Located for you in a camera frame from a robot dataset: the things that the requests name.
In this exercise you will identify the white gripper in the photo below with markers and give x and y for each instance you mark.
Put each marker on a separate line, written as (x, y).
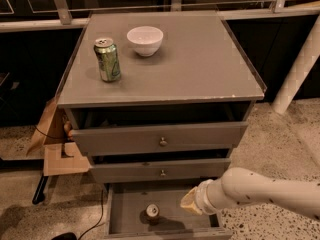
(202, 197)

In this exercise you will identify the orange soda can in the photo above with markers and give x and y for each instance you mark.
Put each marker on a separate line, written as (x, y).
(152, 213)

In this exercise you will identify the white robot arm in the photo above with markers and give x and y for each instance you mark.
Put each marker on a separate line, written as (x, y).
(239, 187)

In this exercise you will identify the grey middle drawer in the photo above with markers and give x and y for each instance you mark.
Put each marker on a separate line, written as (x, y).
(154, 171)

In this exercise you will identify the grey drawer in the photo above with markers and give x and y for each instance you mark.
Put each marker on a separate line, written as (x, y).
(154, 171)
(126, 204)
(159, 138)

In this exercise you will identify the grey bottom drawer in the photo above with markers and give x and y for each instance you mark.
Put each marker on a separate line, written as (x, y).
(126, 204)

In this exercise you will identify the grey top drawer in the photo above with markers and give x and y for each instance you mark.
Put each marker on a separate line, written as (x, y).
(159, 138)

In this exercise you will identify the grey wooden drawer cabinet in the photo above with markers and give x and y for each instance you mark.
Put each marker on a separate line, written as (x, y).
(198, 75)

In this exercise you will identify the green soda can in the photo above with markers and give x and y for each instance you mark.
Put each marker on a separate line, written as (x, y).
(107, 56)

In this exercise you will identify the white ceramic bowl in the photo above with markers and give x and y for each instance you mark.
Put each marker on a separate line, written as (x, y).
(145, 40)

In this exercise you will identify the metal window railing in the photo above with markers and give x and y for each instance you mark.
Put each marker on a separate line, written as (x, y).
(29, 15)

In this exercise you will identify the white diagonal post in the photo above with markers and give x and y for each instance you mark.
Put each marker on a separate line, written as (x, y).
(305, 60)

